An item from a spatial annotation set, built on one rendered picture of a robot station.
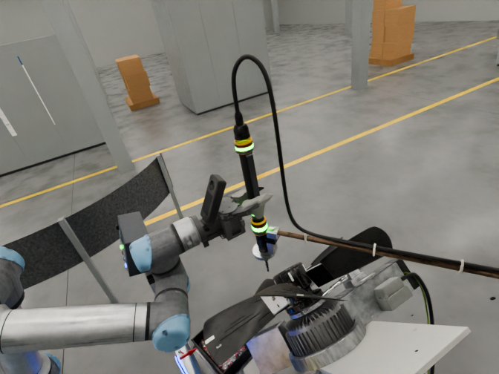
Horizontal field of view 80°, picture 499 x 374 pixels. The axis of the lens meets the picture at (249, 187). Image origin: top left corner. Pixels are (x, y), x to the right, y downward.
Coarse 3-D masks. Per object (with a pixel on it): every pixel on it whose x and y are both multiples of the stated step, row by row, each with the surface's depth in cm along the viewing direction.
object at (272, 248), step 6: (276, 228) 82; (270, 234) 81; (276, 234) 81; (270, 240) 82; (276, 240) 83; (270, 246) 84; (276, 246) 87; (252, 252) 88; (258, 252) 87; (270, 252) 86; (258, 258) 86; (264, 258) 86; (270, 258) 86
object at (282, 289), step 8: (272, 288) 81; (280, 288) 81; (288, 288) 82; (296, 288) 84; (256, 296) 74; (264, 296) 73; (272, 296) 72; (280, 296) 72; (288, 296) 71; (296, 296) 71; (304, 296) 71; (312, 296) 71; (320, 296) 73
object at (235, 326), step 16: (240, 304) 104; (256, 304) 101; (208, 320) 106; (224, 320) 100; (240, 320) 98; (256, 320) 96; (208, 336) 97; (224, 336) 94; (240, 336) 93; (224, 352) 89
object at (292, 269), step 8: (296, 264) 103; (280, 272) 110; (288, 272) 100; (296, 272) 101; (304, 272) 102; (280, 280) 101; (288, 280) 100; (296, 280) 100; (304, 280) 100; (304, 288) 99; (296, 304) 98; (304, 304) 96; (288, 312) 100
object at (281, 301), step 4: (264, 300) 102; (268, 300) 102; (272, 300) 101; (276, 300) 101; (280, 300) 101; (284, 300) 100; (268, 304) 100; (272, 304) 100; (276, 304) 100; (280, 304) 99; (284, 304) 99; (272, 308) 99; (276, 308) 98; (280, 308) 98; (276, 312) 97
